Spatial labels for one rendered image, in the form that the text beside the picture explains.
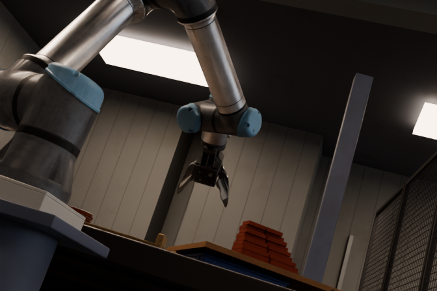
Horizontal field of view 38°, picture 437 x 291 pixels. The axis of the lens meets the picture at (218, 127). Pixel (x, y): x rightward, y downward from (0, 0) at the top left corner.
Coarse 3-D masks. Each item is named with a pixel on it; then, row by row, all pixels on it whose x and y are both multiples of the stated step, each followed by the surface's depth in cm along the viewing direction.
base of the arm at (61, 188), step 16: (32, 128) 106; (16, 144) 105; (32, 144) 105; (48, 144) 105; (64, 144) 107; (0, 160) 103; (16, 160) 103; (32, 160) 103; (48, 160) 104; (64, 160) 107; (16, 176) 101; (32, 176) 102; (48, 176) 105; (64, 176) 106; (64, 192) 106
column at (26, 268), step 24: (0, 216) 98; (24, 216) 92; (48, 216) 92; (0, 240) 97; (24, 240) 99; (48, 240) 103; (72, 240) 100; (96, 240) 110; (0, 264) 97; (24, 264) 99; (48, 264) 105; (0, 288) 96; (24, 288) 99
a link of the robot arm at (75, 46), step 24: (96, 0) 135; (120, 0) 135; (144, 0) 138; (72, 24) 130; (96, 24) 130; (120, 24) 135; (48, 48) 125; (72, 48) 126; (96, 48) 131; (0, 72) 121; (24, 72) 118; (0, 96) 115; (0, 120) 117
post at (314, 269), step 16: (368, 80) 355; (352, 96) 352; (368, 96) 352; (352, 112) 349; (352, 128) 346; (336, 144) 351; (352, 144) 342; (336, 160) 340; (336, 176) 337; (336, 192) 334; (320, 208) 336; (336, 208) 331; (320, 224) 328; (320, 240) 325; (320, 256) 323; (304, 272) 320; (320, 272) 320
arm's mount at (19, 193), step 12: (0, 180) 100; (12, 180) 99; (0, 192) 99; (12, 192) 99; (24, 192) 98; (36, 192) 98; (48, 192) 98; (24, 204) 98; (36, 204) 97; (48, 204) 99; (60, 204) 104; (60, 216) 105; (72, 216) 109
